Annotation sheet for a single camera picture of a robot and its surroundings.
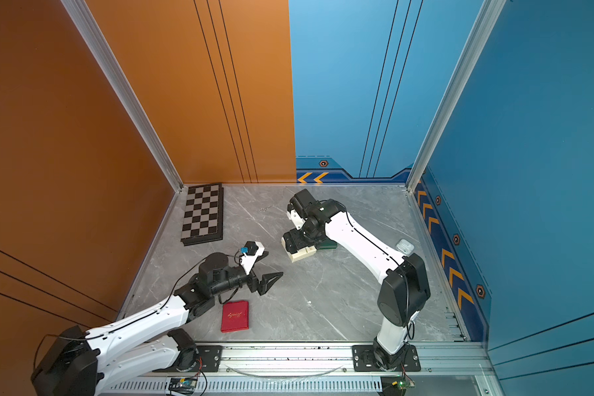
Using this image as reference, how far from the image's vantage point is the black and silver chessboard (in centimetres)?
101

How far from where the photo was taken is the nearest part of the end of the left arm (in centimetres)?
68

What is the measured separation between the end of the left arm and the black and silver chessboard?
39 centimetres
